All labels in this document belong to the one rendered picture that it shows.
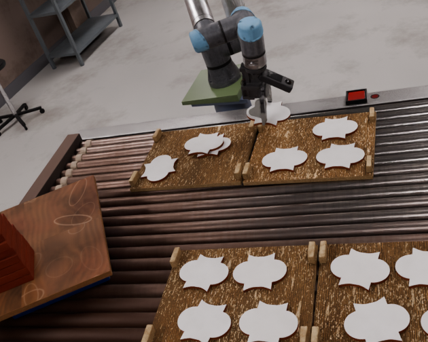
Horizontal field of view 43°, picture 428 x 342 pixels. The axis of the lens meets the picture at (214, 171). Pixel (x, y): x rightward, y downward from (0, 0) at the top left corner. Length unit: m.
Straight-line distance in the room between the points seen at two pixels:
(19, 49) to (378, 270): 5.09
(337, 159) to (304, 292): 0.52
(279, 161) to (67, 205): 0.70
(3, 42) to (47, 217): 4.20
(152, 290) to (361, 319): 0.59
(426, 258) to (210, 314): 0.55
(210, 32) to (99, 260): 0.79
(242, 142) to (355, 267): 0.73
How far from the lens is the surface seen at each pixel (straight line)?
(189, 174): 1.90
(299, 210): 1.65
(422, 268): 1.41
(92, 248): 1.60
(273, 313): 1.37
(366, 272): 1.41
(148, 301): 1.55
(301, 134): 1.93
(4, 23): 5.96
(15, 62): 5.98
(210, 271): 1.51
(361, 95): 2.10
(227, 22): 1.80
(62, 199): 1.87
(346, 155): 1.77
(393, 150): 1.82
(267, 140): 1.94
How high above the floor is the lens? 2.00
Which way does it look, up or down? 35 degrees down
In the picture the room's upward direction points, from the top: 19 degrees counter-clockwise
